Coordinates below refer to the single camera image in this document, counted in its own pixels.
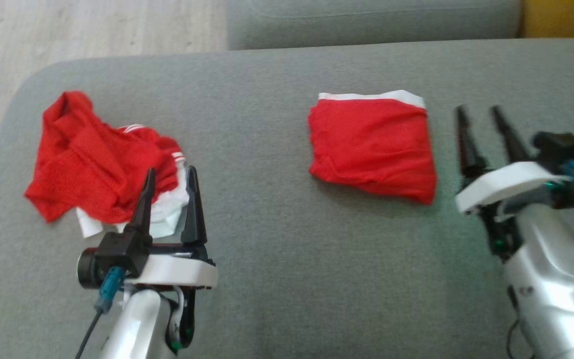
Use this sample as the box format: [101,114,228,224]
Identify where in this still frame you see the white t-shirt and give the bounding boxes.
[75,159,191,239]

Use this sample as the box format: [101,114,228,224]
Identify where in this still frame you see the red mesh basketball jersey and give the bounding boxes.
[24,91,186,224]

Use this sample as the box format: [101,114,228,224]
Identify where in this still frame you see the wide yellow sofa backrest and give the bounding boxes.
[520,0,574,40]

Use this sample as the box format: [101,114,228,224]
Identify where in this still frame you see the grey sofa seat cushion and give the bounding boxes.
[227,0,523,51]

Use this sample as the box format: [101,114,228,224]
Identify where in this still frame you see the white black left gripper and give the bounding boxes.
[125,166,218,290]

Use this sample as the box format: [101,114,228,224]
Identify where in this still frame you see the large grey sofa seat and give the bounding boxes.
[0,38,574,359]

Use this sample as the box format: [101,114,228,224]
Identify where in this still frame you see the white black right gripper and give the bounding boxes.
[454,105,574,215]

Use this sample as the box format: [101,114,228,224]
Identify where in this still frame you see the red shorts with white stripe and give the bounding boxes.
[307,90,437,205]

